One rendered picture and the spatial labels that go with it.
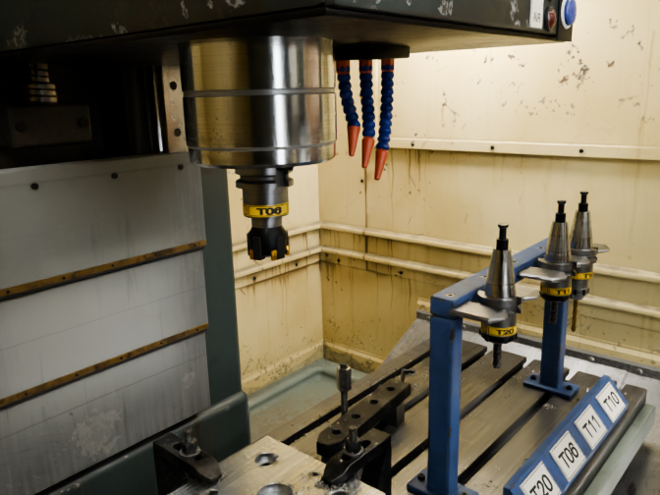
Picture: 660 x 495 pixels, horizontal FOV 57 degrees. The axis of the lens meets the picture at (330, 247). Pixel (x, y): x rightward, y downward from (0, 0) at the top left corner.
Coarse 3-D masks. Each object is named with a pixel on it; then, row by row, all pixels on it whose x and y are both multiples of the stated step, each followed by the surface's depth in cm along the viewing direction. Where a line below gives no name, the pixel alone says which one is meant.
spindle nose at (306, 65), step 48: (192, 48) 57; (240, 48) 55; (288, 48) 56; (192, 96) 59; (240, 96) 56; (288, 96) 57; (336, 96) 64; (192, 144) 60; (240, 144) 57; (288, 144) 58
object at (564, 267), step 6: (540, 258) 104; (540, 264) 103; (546, 264) 102; (552, 264) 101; (558, 264) 101; (564, 264) 101; (570, 264) 101; (576, 264) 102; (558, 270) 101; (564, 270) 101; (570, 270) 101; (570, 276) 101
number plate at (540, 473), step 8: (536, 472) 91; (544, 472) 92; (528, 480) 89; (536, 480) 90; (544, 480) 91; (552, 480) 92; (528, 488) 88; (536, 488) 89; (544, 488) 90; (552, 488) 91
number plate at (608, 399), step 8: (608, 384) 116; (600, 392) 113; (608, 392) 115; (616, 392) 116; (600, 400) 112; (608, 400) 113; (616, 400) 115; (608, 408) 112; (616, 408) 113; (608, 416) 111; (616, 416) 112
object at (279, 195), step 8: (248, 192) 64; (256, 192) 64; (264, 192) 64; (272, 192) 64; (280, 192) 65; (288, 192) 66; (248, 200) 65; (256, 200) 64; (264, 200) 64; (272, 200) 64; (280, 200) 65; (288, 200) 66; (248, 216) 65; (272, 216) 65; (280, 216) 65
